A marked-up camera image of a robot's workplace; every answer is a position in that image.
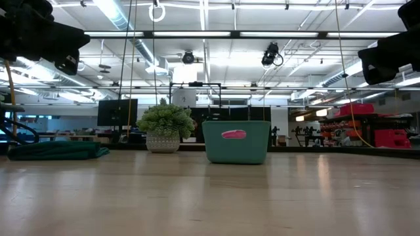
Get white box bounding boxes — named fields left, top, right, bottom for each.
left=171, top=88, right=198, bottom=109

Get thin black hanging cable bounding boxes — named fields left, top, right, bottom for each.
left=151, top=0, right=159, bottom=106

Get black hanging ceiling camera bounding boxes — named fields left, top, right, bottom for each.
left=261, top=41, right=284, bottom=67

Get black overhead frame beam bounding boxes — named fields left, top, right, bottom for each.
left=83, top=29, right=403, bottom=40

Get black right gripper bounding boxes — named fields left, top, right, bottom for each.
left=357, top=30, right=420, bottom=87

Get dark curved tubing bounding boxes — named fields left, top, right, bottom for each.
left=0, top=103, right=40, bottom=146

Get green plant in patterned pot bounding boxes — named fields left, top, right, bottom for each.
left=136, top=97, right=196, bottom=154

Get red storage crate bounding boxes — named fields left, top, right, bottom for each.
left=339, top=103, right=375, bottom=117

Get black partition panels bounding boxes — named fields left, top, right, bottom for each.
left=190, top=106, right=272, bottom=144

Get teal plastic bin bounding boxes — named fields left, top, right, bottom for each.
left=201, top=120, right=272, bottom=165

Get black table frame rail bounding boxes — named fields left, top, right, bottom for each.
left=108, top=143, right=420, bottom=160

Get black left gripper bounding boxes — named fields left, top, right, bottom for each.
left=0, top=18, right=91, bottom=77

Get yellow hose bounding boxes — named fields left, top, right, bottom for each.
left=4, top=60, right=18, bottom=138

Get round black ceiling camera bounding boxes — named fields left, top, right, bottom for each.
left=181, top=50, right=196, bottom=65

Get black shelf table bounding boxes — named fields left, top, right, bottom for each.
left=320, top=113, right=415, bottom=148

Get black metal frame rack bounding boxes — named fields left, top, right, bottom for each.
left=168, top=81, right=222, bottom=109

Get yellow hanging cable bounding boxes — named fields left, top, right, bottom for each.
left=334, top=0, right=375, bottom=149

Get green folded cloth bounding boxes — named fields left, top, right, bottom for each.
left=6, top=140, right=111, bottom=161

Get white hanging ring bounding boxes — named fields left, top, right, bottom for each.
left=148, top=2, right=167, bottom=23

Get red crate stack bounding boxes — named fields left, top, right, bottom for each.
left=373, top=128, right=412, bottom=149

